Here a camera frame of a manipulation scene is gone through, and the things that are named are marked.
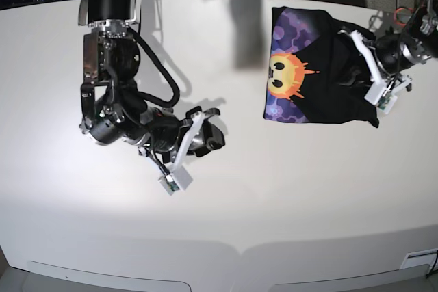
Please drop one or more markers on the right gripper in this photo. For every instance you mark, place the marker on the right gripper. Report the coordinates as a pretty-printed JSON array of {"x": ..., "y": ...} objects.
[{"x": 163, "y": 136}]

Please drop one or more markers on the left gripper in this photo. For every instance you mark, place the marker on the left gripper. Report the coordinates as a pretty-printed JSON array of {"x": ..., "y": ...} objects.
[{"x": 394, "y": 53}]

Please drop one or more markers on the black graphic T-shirt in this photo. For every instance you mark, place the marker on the black graphic T-shirt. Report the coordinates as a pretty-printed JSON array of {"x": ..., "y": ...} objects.
[{"x": 307, "y": 55}]

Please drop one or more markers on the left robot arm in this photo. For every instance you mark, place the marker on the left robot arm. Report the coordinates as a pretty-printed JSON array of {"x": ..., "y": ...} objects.
[{"x": 421, "y": 24}]

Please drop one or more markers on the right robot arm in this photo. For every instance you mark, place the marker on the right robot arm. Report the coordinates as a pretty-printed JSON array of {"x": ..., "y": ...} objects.
[{"x": 113, "y": 108}]

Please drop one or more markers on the white label sticker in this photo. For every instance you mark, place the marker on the white label sticker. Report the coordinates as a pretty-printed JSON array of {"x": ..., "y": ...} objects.
[{"x": 414, "y": 259}]

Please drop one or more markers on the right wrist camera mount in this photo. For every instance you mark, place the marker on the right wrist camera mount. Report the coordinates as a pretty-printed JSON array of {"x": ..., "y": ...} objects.
[{"x": 174, "y": 177}]

